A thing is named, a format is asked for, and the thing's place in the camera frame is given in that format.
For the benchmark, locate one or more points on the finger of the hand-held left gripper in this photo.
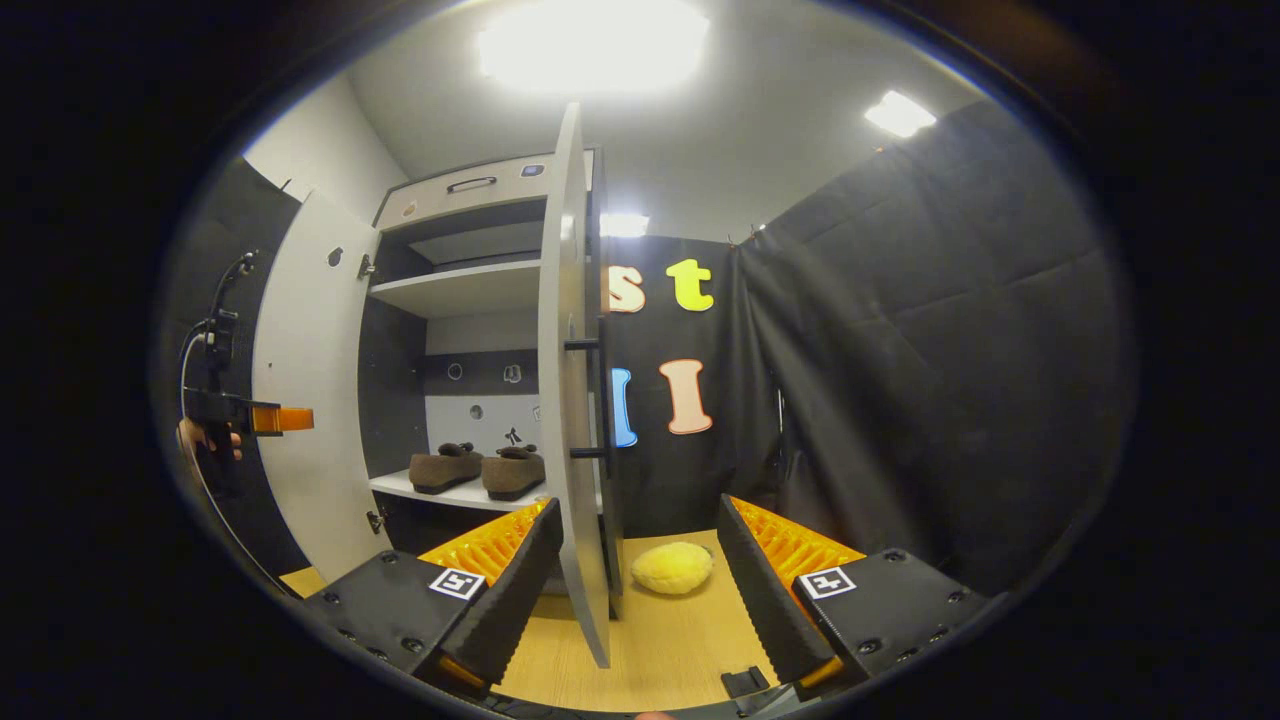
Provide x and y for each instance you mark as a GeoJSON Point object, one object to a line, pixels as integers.
{"type": "Point", "coordinates": [285, 419]}

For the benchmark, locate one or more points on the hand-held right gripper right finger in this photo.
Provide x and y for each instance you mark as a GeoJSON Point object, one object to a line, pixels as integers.
{"type": "Point", "coordinates": [755, 590]}

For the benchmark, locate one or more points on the small ceiling light panel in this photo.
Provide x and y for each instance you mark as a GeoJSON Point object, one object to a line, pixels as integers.
{"type": "Point", "coordinates": [900, 113]}
{"type": "Point", "coordinates": [624, 225]}

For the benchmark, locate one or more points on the grey cabinet drawer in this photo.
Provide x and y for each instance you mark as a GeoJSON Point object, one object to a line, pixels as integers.
{"type": "Point", "coordinates": [440, 205]}

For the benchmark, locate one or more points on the grey shoe cabinet door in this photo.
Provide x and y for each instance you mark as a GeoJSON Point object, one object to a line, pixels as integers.
{"type": "Point", "coordinates": [570, 400]}
{"type": "Point", "coordinates": [320, 400]}

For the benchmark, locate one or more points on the grey shoe cabinet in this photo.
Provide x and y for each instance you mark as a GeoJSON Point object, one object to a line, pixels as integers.
{"type": "Point", "coordinates": [455, 288]}

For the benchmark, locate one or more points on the brown fuzzy shoe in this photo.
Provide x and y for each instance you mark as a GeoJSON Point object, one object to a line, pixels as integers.
{"type": "Point", "coordinates": [445, 468]}
{"type": "Point", "coordinates": [513, 473]}

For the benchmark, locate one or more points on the black backdrop cloth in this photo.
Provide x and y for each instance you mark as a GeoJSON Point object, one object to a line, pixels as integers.
{"type": "Point", "coordinates": [900, 350]}

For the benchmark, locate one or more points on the large ceiling light panel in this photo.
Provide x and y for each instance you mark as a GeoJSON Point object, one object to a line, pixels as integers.
{"type": "Point", "coordinates": [595, 40]}

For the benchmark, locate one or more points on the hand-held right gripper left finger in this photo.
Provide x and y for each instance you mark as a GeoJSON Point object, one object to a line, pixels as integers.
{"type": "Point", "coordinates": [520, 590]}

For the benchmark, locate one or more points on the yellow fluffy ball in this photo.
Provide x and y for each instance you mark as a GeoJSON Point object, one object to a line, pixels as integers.
{"type": "Point", "coordinates": [672, 568]}

